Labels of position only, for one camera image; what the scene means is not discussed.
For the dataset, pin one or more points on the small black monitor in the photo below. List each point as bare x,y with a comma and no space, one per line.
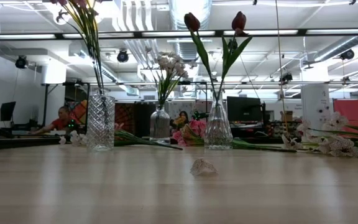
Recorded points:
7,110

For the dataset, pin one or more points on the red partition wall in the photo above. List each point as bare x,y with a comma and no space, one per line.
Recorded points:
353,112

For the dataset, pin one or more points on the large black monitor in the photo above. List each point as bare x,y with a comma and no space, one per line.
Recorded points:
244,109

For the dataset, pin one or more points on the pink artificial flower bunch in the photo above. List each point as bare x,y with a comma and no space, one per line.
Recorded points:
197,127
92,46

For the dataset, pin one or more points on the person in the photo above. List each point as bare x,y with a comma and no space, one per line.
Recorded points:
59,123
183,114

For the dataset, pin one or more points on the black aluminium table frame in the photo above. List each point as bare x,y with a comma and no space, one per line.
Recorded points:
17,143

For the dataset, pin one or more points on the diamond-cut cylinder glass vase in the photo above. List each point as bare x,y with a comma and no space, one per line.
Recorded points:
101,124

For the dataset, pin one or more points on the ribbed glass bottle vase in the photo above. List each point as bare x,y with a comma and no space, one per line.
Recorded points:
159,124

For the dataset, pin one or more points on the flared glass carafe vase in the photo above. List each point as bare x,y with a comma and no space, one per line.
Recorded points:
217,133

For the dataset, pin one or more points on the black panel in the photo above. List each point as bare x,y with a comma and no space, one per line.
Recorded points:
141,119

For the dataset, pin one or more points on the black ceiling spotlight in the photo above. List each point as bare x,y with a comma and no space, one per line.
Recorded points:
21,62
347,54
286,77
232,43
122,56

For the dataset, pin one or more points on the fallen white spotted petal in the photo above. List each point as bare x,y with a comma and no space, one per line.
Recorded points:
202,168

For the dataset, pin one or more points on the white round column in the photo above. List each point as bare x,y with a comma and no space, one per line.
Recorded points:
317,102

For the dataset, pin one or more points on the black overhead frame bar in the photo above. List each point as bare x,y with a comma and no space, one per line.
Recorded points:
138,34

